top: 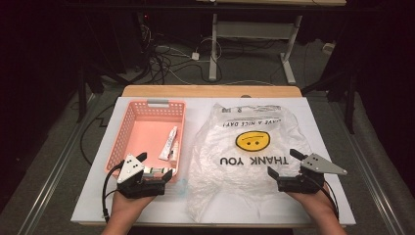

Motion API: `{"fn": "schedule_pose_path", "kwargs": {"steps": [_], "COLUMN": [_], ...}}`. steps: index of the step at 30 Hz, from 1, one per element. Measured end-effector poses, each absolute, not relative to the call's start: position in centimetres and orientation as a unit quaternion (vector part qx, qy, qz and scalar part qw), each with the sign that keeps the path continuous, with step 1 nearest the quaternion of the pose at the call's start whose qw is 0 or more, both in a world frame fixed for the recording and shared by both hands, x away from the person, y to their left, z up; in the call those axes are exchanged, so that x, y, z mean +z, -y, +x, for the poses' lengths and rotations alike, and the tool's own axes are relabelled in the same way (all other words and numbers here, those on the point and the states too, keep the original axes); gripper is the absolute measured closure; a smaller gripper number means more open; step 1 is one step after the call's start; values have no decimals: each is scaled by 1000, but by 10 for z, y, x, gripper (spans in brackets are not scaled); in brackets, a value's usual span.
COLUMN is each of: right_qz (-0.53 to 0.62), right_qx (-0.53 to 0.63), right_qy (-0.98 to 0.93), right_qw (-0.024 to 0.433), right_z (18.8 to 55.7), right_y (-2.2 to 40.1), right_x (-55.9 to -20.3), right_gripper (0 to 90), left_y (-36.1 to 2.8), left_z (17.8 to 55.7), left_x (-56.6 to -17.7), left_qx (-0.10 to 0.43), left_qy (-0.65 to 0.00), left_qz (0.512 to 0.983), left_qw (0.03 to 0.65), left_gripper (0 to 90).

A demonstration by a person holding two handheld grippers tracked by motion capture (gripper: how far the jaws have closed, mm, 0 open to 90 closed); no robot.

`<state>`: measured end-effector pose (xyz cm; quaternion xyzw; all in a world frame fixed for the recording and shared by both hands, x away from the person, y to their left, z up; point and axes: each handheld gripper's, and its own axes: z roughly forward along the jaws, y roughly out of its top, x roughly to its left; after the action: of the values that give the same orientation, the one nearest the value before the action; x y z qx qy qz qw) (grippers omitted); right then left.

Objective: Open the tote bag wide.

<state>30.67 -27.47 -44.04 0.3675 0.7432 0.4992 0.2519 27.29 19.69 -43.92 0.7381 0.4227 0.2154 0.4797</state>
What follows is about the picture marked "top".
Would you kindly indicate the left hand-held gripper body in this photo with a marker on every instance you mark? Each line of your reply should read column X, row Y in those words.
column 130, row 169

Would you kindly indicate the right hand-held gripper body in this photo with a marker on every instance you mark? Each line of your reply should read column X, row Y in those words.
column 313, row 166

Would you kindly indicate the small white tube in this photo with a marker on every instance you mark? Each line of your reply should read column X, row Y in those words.
column 175, row 153

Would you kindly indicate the pink plastic basket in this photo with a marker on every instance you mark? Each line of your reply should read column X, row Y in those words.
column 147, row 130

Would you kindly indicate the long white pink tube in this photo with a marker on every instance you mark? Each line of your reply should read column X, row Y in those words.
column 169, row 143

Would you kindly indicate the clear smiley plastic bag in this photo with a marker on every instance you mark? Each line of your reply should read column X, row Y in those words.
column 221, row 176

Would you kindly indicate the person's left hand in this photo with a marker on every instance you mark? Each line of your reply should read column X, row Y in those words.
column 127, row 207

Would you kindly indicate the person's right hand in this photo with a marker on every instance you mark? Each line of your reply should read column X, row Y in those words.
column 318, row 204

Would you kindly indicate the white board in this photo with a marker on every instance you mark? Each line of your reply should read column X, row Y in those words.
column 107, row 202

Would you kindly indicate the black stand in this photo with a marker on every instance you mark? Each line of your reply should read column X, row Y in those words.
column 81, row 94
column 350, row 98

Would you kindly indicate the white power strip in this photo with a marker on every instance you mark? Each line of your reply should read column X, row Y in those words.
column 328, row 48

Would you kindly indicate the white power adapter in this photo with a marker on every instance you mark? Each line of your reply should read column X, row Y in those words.
column 195, row 56

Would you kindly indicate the metal floor rail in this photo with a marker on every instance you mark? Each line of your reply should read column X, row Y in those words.
column 368, row 176
column 52, row 182

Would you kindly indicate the white metal desk frame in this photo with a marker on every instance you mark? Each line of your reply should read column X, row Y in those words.
column 213, row 49

